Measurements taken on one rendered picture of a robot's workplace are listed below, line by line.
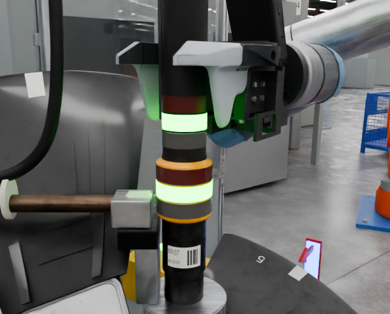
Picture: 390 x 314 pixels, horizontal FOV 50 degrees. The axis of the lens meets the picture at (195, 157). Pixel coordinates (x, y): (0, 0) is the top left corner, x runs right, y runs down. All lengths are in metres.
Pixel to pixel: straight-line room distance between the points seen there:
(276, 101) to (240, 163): 4.26
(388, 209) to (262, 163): 1.46
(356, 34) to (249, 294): 0.37
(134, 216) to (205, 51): 0.13
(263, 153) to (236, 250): 4.31
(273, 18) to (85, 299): 0.29
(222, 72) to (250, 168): 4.48
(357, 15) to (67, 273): 0.49
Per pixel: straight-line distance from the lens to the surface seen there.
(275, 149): 5.03
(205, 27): 0.30
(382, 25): 0.63
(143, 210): 0.32
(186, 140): 0.30
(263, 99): 0.38
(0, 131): 0.44
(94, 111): 0.43
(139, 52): 0.30
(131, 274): 0.88
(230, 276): 0.54
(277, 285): 0.55
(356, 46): 0.64
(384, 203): 4.29
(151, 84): 0.33
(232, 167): 4.56
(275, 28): 0.40
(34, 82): 0.46
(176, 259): 0.33
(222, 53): 0.28
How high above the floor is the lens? 1.46
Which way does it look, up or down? 13 degrees down
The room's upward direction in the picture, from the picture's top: straight up
